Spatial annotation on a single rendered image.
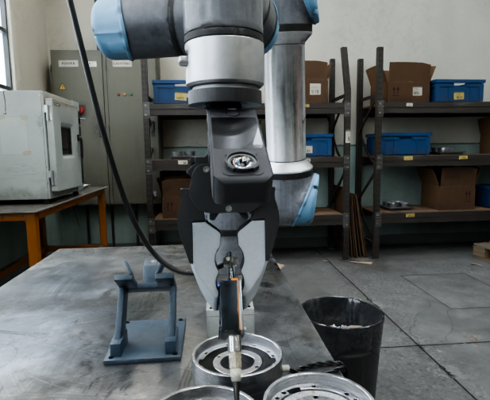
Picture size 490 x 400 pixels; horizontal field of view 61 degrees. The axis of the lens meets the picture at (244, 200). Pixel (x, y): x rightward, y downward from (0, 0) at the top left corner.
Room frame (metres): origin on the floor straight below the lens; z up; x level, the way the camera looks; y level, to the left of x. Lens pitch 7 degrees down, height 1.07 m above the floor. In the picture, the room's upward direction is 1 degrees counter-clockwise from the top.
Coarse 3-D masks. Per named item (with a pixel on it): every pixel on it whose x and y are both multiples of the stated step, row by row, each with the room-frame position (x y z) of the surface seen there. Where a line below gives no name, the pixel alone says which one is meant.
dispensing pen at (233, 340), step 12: (228, 252) 0.41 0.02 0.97; (228, 264) 0.41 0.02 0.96; (228, 276) 0.40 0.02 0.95; (228, 288) 0.37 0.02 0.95; (228, 300) 0.37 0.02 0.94; (228, 312) 0.36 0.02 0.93; (228, 324) 0.36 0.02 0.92; (228, 336) 0.37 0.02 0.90; (240, 336) 0.37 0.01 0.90; (228, 348) 0.36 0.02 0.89; (240, 348) 0.36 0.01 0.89; (240, 360) 0.35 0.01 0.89; (240, 372) 0.35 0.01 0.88
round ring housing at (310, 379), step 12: (300, 372) 0.41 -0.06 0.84; (312, 372) 0.41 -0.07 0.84; (324, 372) 0.41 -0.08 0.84; (276, 384) 0.39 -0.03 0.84; (288, 384) 0.40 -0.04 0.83; (300, 384) 0.41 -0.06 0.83; (312, 384) 0.41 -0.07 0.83; (324, 384) 0.41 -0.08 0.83; (336, 384) 0.40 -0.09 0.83; (348, 384) 0.39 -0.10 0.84; (264, 396) 0.37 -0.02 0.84; (276, 396) 0.39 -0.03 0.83; (312, 396) 0.39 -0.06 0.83; (324, 396) 0.39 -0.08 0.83; (348, 396) 0.38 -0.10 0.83; (360, 396) 0.38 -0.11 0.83
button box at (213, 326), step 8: (208, 304) 0.60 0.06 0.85; (208, 312) 0.58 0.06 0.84; (216, 312) 0.58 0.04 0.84; (248, 312) 0.58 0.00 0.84; (208, 320) 0.58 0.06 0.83; (216, 320) 0.58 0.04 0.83; (248, 320) 0.58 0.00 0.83; (208, 328) 0.58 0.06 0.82; (216, 328) 0.58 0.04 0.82; (248, 328) 0.58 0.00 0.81; (208, 336) 0.58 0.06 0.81
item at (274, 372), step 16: (256, 336) 0.50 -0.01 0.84; (192, 352) 0.46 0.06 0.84; (208, 352) 0.48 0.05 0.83; (224, 352) 0.48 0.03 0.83; (272, 352) 0.48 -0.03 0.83; (192, 368) 0.44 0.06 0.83; (224, 368) 0.44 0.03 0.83; (256, 368) 0.44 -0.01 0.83; (272, 368) 0.42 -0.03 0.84; (208, 384) 0.41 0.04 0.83; (224, 384) 0.41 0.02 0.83; (240, 384) 0.40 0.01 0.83; (256, 384) 0.41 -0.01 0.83
